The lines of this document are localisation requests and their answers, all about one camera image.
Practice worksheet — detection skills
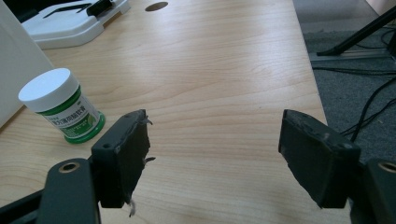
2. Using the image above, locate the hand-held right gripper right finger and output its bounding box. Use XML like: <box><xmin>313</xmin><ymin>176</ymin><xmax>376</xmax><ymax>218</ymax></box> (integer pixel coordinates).
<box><xmin>277</xmin><ymin>108</ymin><xmax>362</xmax><ymax>209</ymax></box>

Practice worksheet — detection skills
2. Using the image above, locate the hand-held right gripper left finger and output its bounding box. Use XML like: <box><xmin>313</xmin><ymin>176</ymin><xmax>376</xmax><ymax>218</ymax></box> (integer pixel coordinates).
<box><xmin>91</xmin><ymin>108</ymin><xmax>157</xmax><ymax>218</ymax></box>

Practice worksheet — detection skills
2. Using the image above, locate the green white-lidded ointment jar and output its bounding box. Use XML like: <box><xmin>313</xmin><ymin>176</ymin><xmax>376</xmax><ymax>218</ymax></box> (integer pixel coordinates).
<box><xmin>18</xmin><ymin>67</ymin><xmax>106</xmax><ymax>145</ymax></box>

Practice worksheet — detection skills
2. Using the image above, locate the black metal stand leg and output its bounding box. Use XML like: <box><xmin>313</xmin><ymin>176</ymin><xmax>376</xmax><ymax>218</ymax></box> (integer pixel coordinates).
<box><xmin>316</xmin><ymin>5</ymin><xmax>396</xmax><ymax>57</ymax></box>

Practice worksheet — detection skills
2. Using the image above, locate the white box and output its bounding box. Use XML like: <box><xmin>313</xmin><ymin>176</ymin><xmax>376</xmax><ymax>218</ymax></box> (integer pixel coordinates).
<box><xmin>0</xmin><ymin>0</ymin><xmax>55</xmax><ymax>129</ymax></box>

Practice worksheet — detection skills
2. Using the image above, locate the white device with black top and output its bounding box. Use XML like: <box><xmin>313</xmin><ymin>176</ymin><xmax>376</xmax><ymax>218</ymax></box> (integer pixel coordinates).
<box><xmin>21</xmin><ymin>0</ymin><xmax>132</xmax><ymax>50</ymax></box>

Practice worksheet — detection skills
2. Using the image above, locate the black tool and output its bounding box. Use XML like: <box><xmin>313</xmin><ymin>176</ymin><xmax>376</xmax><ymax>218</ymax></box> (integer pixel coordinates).
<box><xmin>42</xmin><ymin>0</ymin><xmax>115</xmax><ymax>19</ymax></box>

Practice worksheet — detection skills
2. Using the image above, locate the black cable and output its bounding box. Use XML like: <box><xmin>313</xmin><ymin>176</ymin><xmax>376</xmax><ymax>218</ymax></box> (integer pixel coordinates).
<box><xmin>339</xmin><ymin>77</ymin><xmax>396</xmax><ymax>143</ymax></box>

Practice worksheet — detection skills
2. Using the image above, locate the aluminium rail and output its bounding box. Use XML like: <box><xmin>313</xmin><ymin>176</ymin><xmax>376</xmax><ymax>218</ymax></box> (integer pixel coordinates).
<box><xmin>308</xmin><ymin>48</ymin><xmax>393</xmax><ymax>63</ymax></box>

